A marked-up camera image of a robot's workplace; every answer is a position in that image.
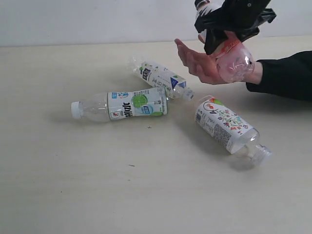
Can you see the clear bottle blue white label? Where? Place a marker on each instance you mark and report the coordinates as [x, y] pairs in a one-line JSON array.
[[157, 75]]

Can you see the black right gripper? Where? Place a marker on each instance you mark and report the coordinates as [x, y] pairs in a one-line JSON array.
[[242, 17]]

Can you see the clear bottle lime label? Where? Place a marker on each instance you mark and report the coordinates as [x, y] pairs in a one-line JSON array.
[[105, 107]]

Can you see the clear bottle floral label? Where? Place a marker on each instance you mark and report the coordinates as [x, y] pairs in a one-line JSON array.
[[231, 131]]

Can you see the person's open bare hand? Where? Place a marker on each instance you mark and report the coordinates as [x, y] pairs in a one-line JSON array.
[[204, 67]]

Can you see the forearm in black sleeve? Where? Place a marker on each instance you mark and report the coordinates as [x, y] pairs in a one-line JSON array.
[[289, 77]]

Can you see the pink peach bottle black cap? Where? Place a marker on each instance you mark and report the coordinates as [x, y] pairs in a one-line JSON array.
[[235, 61]]

